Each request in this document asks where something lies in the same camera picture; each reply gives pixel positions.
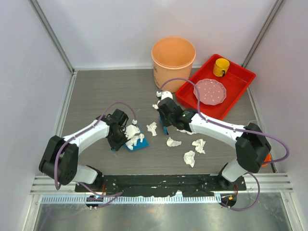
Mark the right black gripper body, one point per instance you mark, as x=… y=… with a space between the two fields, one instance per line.
x=167 y=120

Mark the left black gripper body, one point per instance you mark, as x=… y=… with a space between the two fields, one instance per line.
x=115 y=140

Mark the curved paper scrap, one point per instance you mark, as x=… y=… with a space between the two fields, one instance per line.
x=134 y=141

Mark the blue hand brush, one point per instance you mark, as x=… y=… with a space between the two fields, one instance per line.
x=163 y=127

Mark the blue dustpan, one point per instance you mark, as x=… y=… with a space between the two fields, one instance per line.
x=143 y=145

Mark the red plastic tray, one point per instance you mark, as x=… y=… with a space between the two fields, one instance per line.
x=236 y=81

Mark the orange plastic bowl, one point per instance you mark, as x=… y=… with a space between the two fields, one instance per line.
x=266 y=161

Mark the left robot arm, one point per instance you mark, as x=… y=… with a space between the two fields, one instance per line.
x=60 y=159

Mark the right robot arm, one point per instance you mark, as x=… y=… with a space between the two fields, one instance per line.
x=251 y=148

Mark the pink dotted plate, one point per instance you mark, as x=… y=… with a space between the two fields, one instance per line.
x=211 y=92

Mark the orange plastic bucket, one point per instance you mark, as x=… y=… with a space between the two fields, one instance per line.
x=173 y=58

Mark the yellow mug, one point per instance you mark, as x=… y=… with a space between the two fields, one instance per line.
x=221 y=67

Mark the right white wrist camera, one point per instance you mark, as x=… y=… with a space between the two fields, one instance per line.
x=164 y=94

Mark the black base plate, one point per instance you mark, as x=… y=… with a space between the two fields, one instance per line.
x=191 y=185

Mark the aluminium frame rail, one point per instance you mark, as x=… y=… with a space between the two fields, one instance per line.
x=258 y=183

